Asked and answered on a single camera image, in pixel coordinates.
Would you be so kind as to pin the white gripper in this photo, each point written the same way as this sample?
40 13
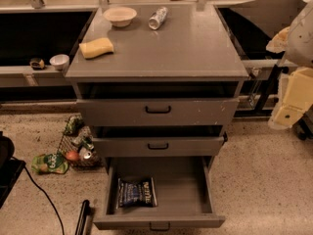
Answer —
301 43

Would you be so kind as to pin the blue chip bag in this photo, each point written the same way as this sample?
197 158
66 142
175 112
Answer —
136 193

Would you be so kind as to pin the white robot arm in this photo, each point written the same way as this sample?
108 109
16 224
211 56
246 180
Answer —
296 40

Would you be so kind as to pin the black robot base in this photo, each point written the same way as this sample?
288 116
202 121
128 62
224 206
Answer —
10 168

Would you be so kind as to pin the grey drawer cabinet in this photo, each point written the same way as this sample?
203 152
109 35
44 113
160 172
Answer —
190 46

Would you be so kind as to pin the grey middle drawer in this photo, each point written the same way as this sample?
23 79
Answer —
158 141

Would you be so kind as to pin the grey drawer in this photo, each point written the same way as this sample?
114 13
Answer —
158 141
182 195
158 103

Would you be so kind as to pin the silver can on counter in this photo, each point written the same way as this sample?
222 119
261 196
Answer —
158 18

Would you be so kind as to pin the grey bottom drawer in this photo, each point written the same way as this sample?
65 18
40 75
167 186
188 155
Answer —
182 195

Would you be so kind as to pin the grey top drawer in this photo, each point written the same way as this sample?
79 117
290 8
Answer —
158 103

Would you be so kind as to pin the green chip bag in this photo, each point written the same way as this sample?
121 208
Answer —
74 123

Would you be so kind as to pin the beige bowl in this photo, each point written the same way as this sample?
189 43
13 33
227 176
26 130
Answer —
120 16

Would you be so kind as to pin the yellow sponge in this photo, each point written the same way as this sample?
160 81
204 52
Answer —
95 48

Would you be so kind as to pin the green bottle in basket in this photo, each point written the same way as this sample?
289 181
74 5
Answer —
83 141

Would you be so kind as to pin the silver can in basket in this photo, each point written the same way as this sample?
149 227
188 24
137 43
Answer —
85 154

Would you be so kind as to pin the red apple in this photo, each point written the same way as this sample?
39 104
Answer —
72 156

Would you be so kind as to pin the small white cup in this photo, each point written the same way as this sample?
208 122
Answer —
60 62

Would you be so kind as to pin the black metal bar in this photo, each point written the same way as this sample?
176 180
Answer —
84 220

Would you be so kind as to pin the green snack pouch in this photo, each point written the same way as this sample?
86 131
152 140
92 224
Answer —
49 163

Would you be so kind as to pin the tape measure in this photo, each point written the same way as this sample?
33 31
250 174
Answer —
37 64

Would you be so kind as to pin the wire basket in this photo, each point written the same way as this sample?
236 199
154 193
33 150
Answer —
65 146

